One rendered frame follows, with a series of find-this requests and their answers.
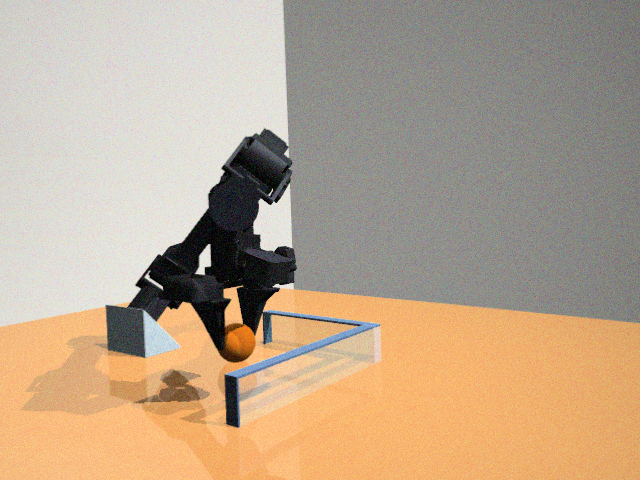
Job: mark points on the blue wall top trim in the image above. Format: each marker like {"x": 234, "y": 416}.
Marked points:
{"x": 231, "y": 378}

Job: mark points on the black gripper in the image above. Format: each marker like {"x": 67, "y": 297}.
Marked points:
{"x": 205, "y": 293}

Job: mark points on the clear l-shaped wall with blue top edge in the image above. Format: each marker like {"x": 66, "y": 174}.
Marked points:
{"x": 280, "y": 385}

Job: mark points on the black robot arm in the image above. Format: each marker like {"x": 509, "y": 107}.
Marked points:
{"x": 257, "y": 166}

